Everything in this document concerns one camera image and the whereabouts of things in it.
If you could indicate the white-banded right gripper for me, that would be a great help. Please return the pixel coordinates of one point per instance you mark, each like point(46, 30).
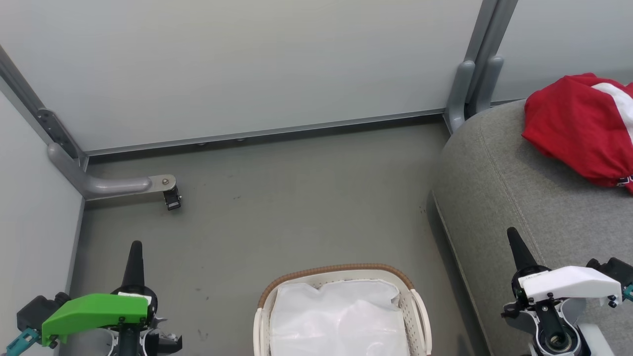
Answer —
point(568, 284)

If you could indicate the red clothing item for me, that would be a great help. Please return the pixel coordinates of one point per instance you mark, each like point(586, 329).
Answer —
point(568, 123)

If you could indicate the grey partition foot bar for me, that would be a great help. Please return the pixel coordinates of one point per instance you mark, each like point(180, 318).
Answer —
point(109, 185)

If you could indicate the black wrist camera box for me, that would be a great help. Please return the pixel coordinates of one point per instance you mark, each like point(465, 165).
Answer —
point(37, 309)
point(618, 269)

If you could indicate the grey rounded post foot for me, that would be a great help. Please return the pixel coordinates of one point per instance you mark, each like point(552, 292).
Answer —
point(487, 84)
point(460, 94)

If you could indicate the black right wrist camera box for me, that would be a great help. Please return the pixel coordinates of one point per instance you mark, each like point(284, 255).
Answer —
point(618, 269)

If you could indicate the grey partition post with hinge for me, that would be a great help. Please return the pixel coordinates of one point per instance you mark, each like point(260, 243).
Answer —
point(54, 128)

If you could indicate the grey partition bottom rail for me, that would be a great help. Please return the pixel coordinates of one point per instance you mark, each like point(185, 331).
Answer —
point(272, 131)

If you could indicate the white basket liner cloth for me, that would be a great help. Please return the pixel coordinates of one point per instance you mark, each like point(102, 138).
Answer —
point(341, 321)

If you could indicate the white basket with brown rim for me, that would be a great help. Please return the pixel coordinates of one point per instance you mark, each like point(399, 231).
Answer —
point(420, 316)

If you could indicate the grey fabric sofa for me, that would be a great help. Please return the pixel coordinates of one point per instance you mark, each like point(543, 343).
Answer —
point(494, 198)

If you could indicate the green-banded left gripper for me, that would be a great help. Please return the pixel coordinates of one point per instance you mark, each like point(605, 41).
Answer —
point(94, 311)

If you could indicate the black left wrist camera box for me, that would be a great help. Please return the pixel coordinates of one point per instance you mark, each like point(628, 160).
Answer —
point(37, 309)

